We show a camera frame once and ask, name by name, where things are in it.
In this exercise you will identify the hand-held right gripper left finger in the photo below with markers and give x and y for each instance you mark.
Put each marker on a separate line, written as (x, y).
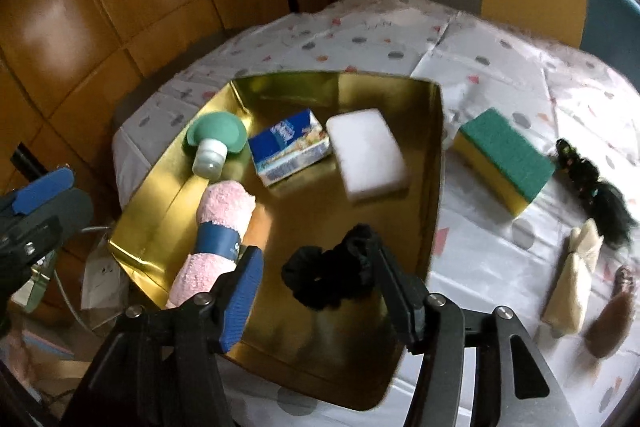
(242, 297)

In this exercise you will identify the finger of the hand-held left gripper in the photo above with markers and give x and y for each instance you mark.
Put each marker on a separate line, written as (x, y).
(42, 196)
(70, 214)

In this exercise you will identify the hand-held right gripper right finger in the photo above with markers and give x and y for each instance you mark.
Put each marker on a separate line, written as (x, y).
(395, 292)

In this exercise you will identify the black scrunchie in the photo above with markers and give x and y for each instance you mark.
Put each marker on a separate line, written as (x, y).
(320, 272)

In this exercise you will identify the pink towel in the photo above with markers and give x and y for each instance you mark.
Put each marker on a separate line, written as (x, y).
(222, 207)

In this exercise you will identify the gold cardboard box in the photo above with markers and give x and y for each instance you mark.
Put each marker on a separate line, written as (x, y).
(300, 217)

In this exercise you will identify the white foam sponge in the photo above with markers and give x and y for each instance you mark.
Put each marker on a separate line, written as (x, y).
(367, 152)

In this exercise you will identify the tissue pack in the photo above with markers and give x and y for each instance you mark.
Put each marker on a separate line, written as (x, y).
(285, 147)

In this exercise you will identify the green silicone bottle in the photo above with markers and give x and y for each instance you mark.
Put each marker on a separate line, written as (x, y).
(215, 132)

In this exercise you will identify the beige cloth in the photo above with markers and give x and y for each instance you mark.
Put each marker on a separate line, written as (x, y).
(570, 287)

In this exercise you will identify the green and yellow sponge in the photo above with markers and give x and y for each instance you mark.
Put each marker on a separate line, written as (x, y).
(500, 147)

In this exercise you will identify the brown plush scrunchie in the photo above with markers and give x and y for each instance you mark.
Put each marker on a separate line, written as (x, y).
(607, 322)

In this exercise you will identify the black hair piece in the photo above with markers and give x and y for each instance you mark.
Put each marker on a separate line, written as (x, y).
(605, 207)

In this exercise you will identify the clear plastic bag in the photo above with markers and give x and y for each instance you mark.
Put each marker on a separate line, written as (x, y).
(100, 277)

